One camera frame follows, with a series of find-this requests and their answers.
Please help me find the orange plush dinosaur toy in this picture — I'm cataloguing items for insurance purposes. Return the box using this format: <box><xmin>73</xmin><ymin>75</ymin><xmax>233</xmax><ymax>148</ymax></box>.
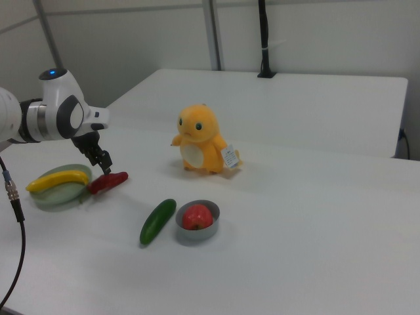
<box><xmin>169</xmin><ymin>103</ymin><xmax>245</xmax><ymax>175</ymax></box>

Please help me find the yellow toy banana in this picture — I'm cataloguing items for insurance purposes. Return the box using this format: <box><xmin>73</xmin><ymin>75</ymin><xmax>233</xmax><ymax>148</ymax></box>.
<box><xmin>26</xmin><ymin>169</ymin><xmax>90</xmax><ymax>193</ymax></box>

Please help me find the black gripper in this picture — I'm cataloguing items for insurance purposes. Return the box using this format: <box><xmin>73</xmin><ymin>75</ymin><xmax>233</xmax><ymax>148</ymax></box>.
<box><xmin>71</xmin><ymin>131</ymin><xmax>114</xmax><ymax>175</ymax></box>

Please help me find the grey round bowl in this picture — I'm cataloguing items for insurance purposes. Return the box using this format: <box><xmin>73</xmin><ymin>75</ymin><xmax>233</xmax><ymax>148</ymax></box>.
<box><xmin>175</xmin><ymin>199</ymin><xmax>221</xmax><ymax>242</ymax></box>

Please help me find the white paper toy tag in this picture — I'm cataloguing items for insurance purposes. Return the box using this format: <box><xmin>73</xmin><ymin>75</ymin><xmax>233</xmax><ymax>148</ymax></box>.
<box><xmin>221</xmin><ymin>144</ymin><xmax>240</xmax><ymax>169</ymax></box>

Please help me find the green toy cucumber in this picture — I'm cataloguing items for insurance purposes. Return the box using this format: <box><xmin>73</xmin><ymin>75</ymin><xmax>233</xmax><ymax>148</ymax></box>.
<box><xmin>140</xmin><ymin>198</ymin><xmax>177</xmax><ymax>245</ymax></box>

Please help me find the green plastic plate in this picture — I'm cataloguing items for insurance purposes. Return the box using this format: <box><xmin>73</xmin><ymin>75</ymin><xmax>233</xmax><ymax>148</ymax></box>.
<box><xmin>30</xmin><ymin>163</ymin><xmax>93</xmax><ymax>211</ymax></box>

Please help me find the black camera stand pole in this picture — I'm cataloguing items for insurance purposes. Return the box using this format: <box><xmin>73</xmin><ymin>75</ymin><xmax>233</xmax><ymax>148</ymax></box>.
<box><xmin>257</xmin><ymin>0</ymin><xmax>278</xmax><ymax>79</ymax></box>

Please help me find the red chili pepper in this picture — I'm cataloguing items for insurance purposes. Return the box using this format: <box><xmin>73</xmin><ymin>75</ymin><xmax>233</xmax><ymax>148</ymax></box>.
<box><xmin>78</xmin><ymin>171</ymin><xmax>129</xmax><ymax>205</ymax></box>

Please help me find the red toy apple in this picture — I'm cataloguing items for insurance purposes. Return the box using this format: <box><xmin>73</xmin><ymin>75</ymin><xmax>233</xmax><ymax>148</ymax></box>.
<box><xmin>182</xmin><ymin>203</ymin><xmax>214</xmax><ymax>230</ymax></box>

